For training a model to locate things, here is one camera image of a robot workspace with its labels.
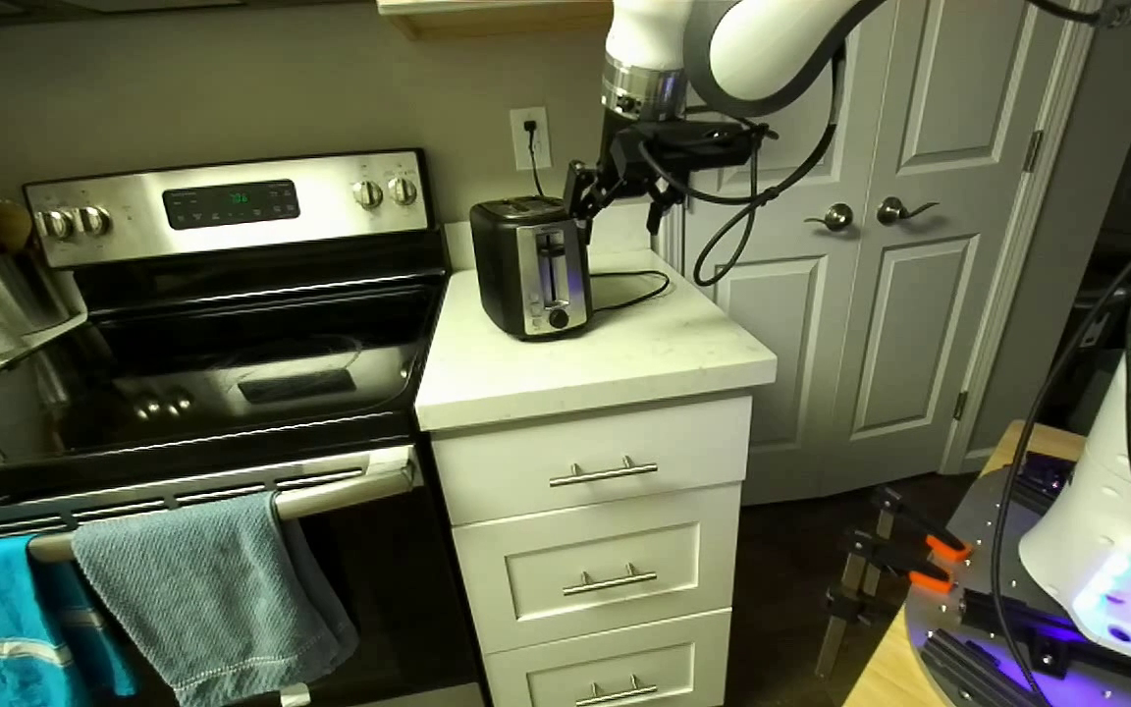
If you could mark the grey blue towel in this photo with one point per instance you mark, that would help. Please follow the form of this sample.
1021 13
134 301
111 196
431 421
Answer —
212 602

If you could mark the grey robot mounting plate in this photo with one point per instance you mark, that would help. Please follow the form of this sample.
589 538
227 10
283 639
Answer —
982 653

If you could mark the black toaster lever knob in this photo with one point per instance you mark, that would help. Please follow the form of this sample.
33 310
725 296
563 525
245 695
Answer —
551 243

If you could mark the black and silver toaster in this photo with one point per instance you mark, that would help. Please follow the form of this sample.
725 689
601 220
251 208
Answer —
508 267

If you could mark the silver stove knob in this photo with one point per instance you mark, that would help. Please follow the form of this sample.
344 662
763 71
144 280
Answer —
401 188
365 194
97 220
58 224

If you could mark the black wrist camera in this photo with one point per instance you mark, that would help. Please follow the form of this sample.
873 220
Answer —
719 141

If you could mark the white drawer cabinet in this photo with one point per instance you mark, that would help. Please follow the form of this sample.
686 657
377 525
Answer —
589 525

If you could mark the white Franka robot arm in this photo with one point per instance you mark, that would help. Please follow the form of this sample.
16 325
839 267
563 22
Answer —
775 46

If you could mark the black and steel stove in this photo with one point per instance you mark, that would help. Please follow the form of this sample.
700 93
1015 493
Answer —
265 328

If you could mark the black round toaster dial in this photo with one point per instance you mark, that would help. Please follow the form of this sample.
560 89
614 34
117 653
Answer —
560 314

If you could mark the white wall outlet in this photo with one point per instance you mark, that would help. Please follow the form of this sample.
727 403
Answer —
529 137

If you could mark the white panel door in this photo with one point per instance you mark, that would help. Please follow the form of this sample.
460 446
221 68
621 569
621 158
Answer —
971 131
786 355

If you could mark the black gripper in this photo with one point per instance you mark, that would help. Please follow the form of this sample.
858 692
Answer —
642 147

